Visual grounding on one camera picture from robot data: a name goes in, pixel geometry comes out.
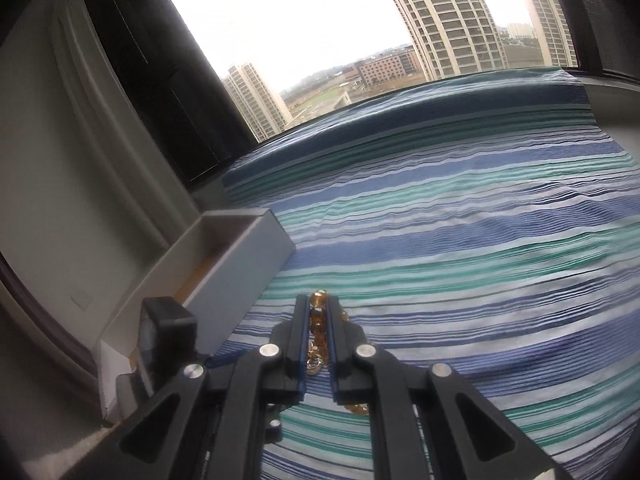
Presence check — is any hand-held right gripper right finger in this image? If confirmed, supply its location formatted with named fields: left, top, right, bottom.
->
left=329, top=297, right=572, bottom=480

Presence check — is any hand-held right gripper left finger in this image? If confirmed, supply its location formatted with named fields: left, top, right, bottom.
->
left=74, top=294, right=311, bottom=480

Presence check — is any gold chain necklace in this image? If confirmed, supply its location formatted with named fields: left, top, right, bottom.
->
left=306, top=287, right=373, bottom=418

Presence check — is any grey cardboard box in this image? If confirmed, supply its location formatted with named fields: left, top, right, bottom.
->
left=97, top=208, right=297, bottom=423

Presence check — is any blue green striped bedsheet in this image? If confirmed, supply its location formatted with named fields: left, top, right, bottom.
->
left=197, top=66, right=640, bottom=480

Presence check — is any beige curtain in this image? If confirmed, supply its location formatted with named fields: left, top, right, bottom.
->
left=0, top=0, right=201, bottom=281

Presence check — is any small beige apartment building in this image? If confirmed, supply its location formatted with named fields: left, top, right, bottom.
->
left=221, top=62, right=294, bottom=144

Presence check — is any low brick building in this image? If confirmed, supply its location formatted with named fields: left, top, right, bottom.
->
left=352, top=50, right=419, bottom=89

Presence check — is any tall beige apartment tower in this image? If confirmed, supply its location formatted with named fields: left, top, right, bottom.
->
left=377, top=0, right=509, bottom=84

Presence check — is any pale distant apartment tower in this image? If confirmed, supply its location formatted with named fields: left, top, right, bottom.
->
left=524, top=0, right=579, bottom=69

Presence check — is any dark window panel with screen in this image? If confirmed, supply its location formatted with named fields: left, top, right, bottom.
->
left=542, top=0, right=640, bottom=79

